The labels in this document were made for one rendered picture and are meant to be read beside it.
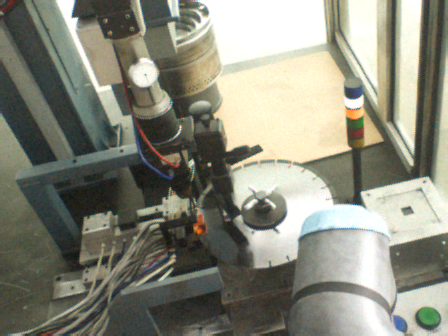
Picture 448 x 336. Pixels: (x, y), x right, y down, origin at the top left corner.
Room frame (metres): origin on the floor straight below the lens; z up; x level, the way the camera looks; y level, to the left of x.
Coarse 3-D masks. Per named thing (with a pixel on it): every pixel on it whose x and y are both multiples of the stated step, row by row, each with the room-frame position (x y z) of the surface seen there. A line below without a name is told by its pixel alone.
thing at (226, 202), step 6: (216, 198) 0.86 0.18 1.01; (222, 198) 0.85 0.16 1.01; (228, 198) 0.81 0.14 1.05; (222, 204) 0.83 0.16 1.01; (228, 204) 0.81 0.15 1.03; (234, 204) 0.82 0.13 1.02; (228, 210) 0.81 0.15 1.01; (234, 210) 0.81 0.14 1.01; (240, 210) 0.81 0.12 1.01; (234, 216) 0.80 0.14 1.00
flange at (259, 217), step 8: (248, 200) 0.88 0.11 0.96; (272, 200) 0.87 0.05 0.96; (280, 200) 0.87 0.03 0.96; (256, 208) 0.84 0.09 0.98; (264, 208) 0.84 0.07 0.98; (280, 208) 0.84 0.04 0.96; (248, 216) 0.83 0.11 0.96; (256, 216) 0.83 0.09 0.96; (264, 216) 0.82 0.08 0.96; (272, 216) 0.82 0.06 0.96; (280, 216) 0.82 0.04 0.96; (248, 224) 0.82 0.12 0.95; (256, 224) 0.81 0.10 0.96; (264, 224) 0.80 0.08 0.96; (272, 224) 0.80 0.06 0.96
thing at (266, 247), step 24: (264, 168) 1.00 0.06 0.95; (288, 168) 0.98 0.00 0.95; (240, 192) 0.93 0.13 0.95; (288, 192) 0.90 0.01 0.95; (312, 192) 0.89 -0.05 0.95; (216, 216) 0.86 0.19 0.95; (240, 216) 0.85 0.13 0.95; (288, 216) 0.82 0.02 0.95; (216, 240) 0.79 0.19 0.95; (240, 240) 0.77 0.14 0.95; (264, 240) 0.76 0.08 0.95; (288, 240) 0.75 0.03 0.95; (240, 264) 0.71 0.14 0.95; (264, 264) 0.70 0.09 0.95
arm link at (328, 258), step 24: (312, 216) 0.44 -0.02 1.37; (336, 216) 0.42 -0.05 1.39; (360, 216) 0.42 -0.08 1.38; (312, 240) 0.40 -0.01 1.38; (336, 240) 0.39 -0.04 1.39; (360, 240) 0.39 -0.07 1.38; (384, 240) 0.40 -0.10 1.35; (312, 264) 0.37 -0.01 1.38; (336, 264) 0.35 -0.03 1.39; (360, 264) 0.35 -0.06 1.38; (384, 264) 0.37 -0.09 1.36; (312, 288) 0.33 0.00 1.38; (336, 288) 0.32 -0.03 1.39; (360, 288) 0.32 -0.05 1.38; (384, 288) 0.33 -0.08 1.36
